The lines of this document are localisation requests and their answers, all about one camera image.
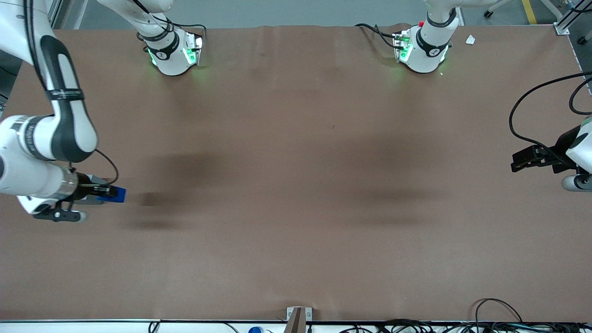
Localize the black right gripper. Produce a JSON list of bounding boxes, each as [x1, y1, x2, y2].
[[71, 173, 117, 202]]

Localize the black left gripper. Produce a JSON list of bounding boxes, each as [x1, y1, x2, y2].
[[511, 125, 582, 174]]

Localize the gray square base block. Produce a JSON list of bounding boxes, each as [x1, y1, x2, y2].
[[74, 174, 110, 205]]

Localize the brown table mat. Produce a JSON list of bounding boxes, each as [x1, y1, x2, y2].
[[0, 24, 592, 322]]

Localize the right arm black wrist cable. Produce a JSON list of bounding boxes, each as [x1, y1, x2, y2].
[[68, 149, 120, 186]]

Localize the left arm long black cable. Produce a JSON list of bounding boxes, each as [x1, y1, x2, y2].
[[509, 72, 592, 160]]

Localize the left wrist gray camera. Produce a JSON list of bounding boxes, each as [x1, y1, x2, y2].
[[561, 174, 592, 191]]

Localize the wrist gray camera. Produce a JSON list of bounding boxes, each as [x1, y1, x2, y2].
[[561, 174, 592, 191], [33, 209, 88, 223]]

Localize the right wrist gray camera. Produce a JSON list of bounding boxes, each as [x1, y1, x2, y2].
[[33, 209, 88, 223]]

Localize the left arm short black cable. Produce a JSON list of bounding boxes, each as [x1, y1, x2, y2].
[[569, 76, 592, 116]]

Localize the aluminium frame post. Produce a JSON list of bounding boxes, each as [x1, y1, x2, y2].
[[554, 0, 592, 36], [46, 0, 63, 29]]

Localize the black looped cable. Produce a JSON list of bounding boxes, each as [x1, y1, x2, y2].
[[474, 298, 524, 324]]

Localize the black cable bundle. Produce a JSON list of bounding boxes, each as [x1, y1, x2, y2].
[[340, 318, 592, 333]]

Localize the right arm base black cable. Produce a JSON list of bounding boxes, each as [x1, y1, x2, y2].
[[167, 20, 207, 44]]

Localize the arm base black cable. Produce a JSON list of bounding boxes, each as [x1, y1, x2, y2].
[[355, 23, 399, 49], [167, 20, 207, 44]]

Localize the left arm base black cable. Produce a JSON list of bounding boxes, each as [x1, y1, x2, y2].
[[355, 23, 399, 49]]

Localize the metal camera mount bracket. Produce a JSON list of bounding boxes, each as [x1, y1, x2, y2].
[[286, 307, 313, 333]]

